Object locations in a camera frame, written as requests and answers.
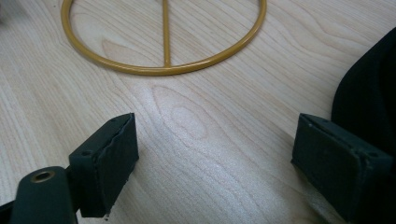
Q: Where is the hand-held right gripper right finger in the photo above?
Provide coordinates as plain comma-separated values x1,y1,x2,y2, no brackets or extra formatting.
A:
290,113,396,224

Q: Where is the gold metal ring stand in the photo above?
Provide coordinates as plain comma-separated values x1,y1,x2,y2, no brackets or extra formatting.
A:
60,0,268,77

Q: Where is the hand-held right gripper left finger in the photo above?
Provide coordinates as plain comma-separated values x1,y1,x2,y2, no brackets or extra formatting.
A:
67,112,140,218

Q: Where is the dark cloth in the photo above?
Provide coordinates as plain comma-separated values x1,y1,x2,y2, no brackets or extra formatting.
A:
331,27,396,157

